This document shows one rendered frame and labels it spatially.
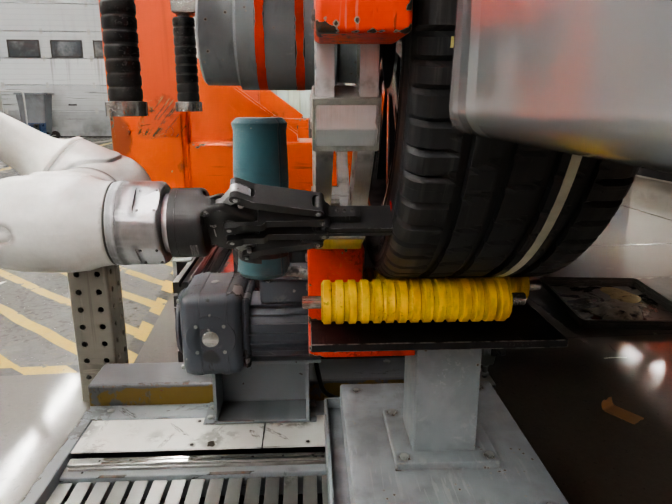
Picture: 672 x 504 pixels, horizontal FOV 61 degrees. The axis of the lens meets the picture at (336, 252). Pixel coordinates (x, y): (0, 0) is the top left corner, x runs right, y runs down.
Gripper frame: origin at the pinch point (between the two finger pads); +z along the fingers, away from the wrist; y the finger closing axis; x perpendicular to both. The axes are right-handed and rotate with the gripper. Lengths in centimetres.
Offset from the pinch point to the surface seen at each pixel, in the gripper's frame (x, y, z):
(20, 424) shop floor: 2, -92, -77
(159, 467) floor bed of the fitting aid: -13, -67, -36
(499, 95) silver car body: -12.1, 30.3, 4.7
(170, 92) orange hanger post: 56, -35, -34
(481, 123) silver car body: -10.7, 26.6, 4.9
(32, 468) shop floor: -10, -80, -66
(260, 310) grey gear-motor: 14, -53, -16
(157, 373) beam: 11, -83, -43
